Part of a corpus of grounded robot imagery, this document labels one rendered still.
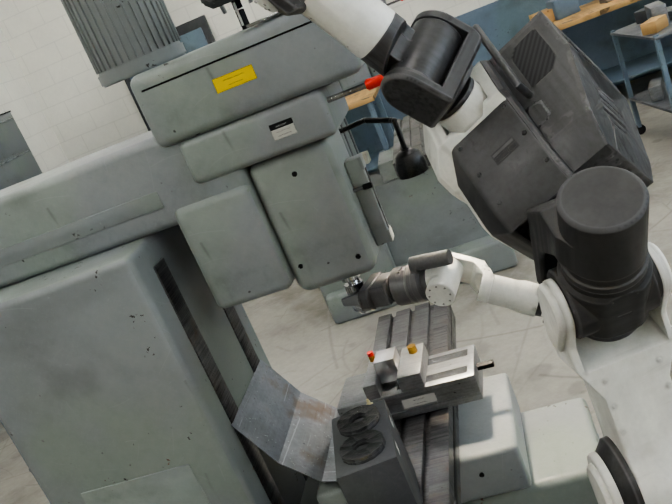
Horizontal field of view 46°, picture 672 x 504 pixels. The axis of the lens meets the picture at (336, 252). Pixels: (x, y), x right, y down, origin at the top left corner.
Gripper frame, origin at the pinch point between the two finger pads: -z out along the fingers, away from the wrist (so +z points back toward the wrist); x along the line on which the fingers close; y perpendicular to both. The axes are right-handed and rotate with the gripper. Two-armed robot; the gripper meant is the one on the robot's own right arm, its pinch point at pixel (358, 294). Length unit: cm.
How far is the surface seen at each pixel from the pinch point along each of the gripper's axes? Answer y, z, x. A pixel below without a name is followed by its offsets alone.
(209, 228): -30.1, -17.0, 18.2
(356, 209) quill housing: -21.8, 11.1, 4.3
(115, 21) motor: -77, -18, 16
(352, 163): -30.5, 11.4, -1.4
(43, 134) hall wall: -52, -590, -471
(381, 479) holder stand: 17, 18, 47
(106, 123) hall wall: -36, -537, -511
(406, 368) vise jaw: 20.8, 5.2, 1.4
